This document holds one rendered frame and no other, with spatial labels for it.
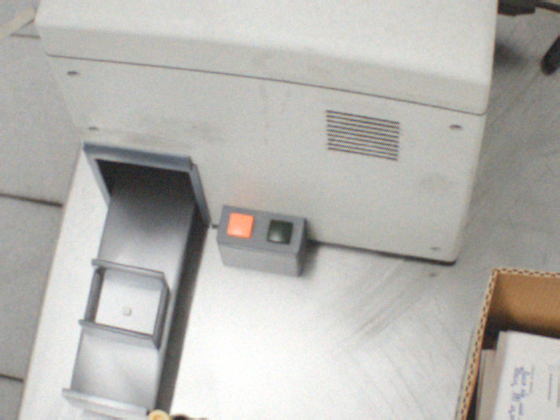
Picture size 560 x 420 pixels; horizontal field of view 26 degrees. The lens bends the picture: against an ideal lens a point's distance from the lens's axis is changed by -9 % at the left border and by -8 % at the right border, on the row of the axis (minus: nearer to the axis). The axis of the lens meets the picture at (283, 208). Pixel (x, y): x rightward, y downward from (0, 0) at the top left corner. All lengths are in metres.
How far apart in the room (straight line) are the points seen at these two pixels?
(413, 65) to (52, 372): 0.41
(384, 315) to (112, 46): 0.33
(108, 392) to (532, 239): 0.35
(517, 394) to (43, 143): 1.29
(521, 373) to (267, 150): 0.24
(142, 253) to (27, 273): 1.02
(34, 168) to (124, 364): 1.13
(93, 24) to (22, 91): 1.37
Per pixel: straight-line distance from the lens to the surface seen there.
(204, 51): 0.72
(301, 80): 0.73
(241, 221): 0.91
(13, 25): 2.15
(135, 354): 0.90
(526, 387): 0.87
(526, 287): 0.83
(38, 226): 1.97
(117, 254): 0.93
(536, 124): 1.01
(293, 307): 0.95
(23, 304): 1.93
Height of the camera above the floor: 1.77
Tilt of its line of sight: 68 degrees down
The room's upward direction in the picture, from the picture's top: 7 degrees counter-clockwise
